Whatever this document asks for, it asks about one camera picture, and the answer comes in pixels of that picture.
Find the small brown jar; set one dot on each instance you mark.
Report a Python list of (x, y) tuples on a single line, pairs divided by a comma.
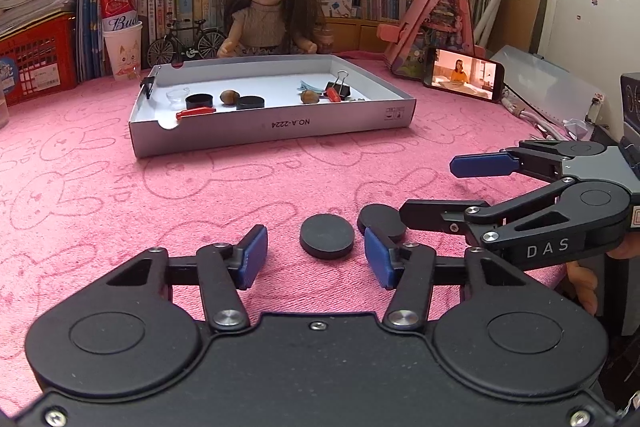
[(323, 36)]

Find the red plastic basket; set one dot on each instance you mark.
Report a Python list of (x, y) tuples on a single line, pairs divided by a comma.
[(39, 59)]

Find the red beer can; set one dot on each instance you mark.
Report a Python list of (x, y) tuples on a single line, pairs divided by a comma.
[(117, 15)]

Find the pink triangular dollhouse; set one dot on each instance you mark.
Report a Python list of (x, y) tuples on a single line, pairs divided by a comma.
[(428, 25)]

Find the dark brown wooden nut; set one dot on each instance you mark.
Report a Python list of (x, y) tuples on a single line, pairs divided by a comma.
[(309, 97)]

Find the black binder clip on tray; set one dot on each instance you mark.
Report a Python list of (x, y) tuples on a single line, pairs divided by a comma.
[(146, 86)]

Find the black miniature bicycle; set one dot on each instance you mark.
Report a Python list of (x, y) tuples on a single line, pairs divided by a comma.
[(190, 42)]

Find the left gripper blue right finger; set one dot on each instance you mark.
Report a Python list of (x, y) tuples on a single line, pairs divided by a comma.
[(407, 270)]

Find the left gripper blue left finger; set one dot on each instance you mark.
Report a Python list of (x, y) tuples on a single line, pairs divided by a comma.
[(223, 271)]

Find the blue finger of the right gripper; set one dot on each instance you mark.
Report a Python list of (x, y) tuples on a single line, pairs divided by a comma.
[(444, 216), (484, 165)]

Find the black round disc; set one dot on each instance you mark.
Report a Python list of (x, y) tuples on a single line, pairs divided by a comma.
[(250, 102), (384, 218)]

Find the large black binder clip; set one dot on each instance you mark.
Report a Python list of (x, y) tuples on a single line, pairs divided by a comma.
[(340, 85)]

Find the clear plastic dome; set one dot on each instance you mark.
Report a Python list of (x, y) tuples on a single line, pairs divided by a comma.
[(177, 97)]

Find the light blue hair clip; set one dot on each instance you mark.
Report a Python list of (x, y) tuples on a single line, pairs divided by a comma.
[(303, 86)]

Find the smartphone playing video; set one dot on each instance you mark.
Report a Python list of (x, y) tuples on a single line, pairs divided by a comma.
[(463, 74)]

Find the black round cap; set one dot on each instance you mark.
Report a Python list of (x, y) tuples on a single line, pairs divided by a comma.
[(199, 100)]

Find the white cardboard box tray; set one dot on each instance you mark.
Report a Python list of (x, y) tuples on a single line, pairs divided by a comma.
[(374, 104)]

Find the black round puck lid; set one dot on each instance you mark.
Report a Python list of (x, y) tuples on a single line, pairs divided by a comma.
[(326, 236)]

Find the brown-haired doll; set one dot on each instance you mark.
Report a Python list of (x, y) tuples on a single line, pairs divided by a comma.
[(258, 27)]

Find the pink rabbit towel mat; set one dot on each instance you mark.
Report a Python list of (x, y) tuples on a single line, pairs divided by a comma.
[(76, 202)]

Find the white cat paper cup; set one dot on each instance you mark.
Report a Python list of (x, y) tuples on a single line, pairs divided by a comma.
[(124, 51)]

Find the person right hand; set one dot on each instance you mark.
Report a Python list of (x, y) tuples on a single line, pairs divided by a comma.
[(585, 282)]

